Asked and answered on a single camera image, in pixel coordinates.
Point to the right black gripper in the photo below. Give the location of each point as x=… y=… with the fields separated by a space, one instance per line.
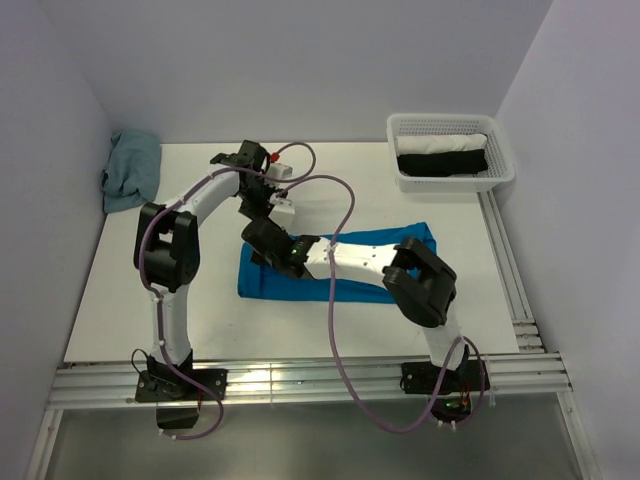
x=258 y=259

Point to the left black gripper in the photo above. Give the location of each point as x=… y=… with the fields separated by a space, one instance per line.
x=264 y=210

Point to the bright blue t-shirt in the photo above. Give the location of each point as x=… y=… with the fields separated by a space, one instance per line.
x=263 y=282

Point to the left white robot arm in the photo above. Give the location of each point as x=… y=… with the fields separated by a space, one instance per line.
x=167 y=254

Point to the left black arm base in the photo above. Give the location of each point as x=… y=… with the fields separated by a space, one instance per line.
x=179 y=399

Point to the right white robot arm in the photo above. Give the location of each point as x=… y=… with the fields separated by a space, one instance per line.
x=390 y=266

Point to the grey-blue crumpled t-shirt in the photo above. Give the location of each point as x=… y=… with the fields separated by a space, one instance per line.
x=131 y=176

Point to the white rolled t-shirt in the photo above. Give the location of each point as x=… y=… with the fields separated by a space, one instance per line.
x=435 y=144

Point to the black rolled t-shirt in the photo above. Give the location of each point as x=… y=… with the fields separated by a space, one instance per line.
x=444 y=164

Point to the white perforated plastic basket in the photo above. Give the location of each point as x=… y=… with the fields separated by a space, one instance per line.
x=408 y=127

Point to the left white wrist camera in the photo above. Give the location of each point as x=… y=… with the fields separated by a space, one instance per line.
x=278 y=171

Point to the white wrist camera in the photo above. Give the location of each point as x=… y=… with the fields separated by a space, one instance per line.
x=282 y=211
x=278 y=171

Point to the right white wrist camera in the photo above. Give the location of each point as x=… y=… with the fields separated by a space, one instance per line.
x=282 y=211

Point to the aluminium front rail frame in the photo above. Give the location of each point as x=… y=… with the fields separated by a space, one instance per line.
x=104 y=386

